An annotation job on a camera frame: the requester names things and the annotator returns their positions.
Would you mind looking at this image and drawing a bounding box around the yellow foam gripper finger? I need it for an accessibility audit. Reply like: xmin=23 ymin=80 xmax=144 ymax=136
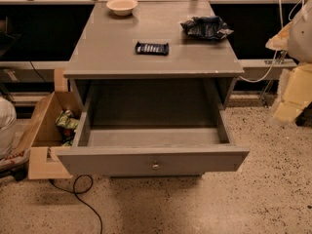
xmin=265 ymin=22 xmax=293 ymax=51

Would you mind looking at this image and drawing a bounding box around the blueberry rxbar dark wrapper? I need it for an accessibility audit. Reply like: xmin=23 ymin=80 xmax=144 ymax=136
xmin=135 ymin=42 xmax=169 ymax=56

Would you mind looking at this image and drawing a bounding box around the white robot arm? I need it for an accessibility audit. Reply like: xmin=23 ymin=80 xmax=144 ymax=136
xmin=265 ymin=0 xmax=312 ymax=63

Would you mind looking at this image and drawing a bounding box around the round metal drawer knob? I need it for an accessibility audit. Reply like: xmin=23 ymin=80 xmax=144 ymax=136
xmin=152 ymin=161 xmax=160 ymax=171

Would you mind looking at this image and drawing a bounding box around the grey open top drawer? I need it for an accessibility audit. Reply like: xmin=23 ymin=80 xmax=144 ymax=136
xmin=58 ymin=81 xmax=249 ymax=177

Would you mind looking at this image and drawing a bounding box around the crumpled blue chip bag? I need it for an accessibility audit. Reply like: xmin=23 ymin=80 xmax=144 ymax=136
xmin=180 ymin=16 xmax=233 ymax=40

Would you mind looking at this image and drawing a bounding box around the grey wooden cabinet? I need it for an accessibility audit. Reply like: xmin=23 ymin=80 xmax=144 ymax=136
xmin=64 ymin=1 xmax=244 ymax=100

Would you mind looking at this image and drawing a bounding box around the cream paper bowl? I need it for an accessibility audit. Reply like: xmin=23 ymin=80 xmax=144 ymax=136
xmin=106 ymin=0 xmax=137 ymax=17

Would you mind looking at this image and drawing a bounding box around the green snack bag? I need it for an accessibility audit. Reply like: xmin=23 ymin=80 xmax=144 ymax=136
xmin=56 ymin=110 xmax=79 ymax=130

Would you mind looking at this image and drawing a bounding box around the open cardboard box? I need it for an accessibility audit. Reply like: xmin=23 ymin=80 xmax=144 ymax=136
xmin=13 ymin=67 xmax=82 ymax=180

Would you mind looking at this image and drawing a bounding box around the white bag at left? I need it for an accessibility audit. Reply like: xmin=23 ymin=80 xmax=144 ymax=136
xmin=0 ymin=97 xmax=30 ymax=172

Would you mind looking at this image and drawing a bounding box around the white hanging cable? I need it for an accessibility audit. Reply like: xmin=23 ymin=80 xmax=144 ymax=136
xmin=239 ymin=0 xmax=312 ymax=84

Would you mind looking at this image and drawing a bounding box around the black floor cable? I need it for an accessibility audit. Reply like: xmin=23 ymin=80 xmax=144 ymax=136
xmin=48 ymin=175 xmax=104 ymax=234

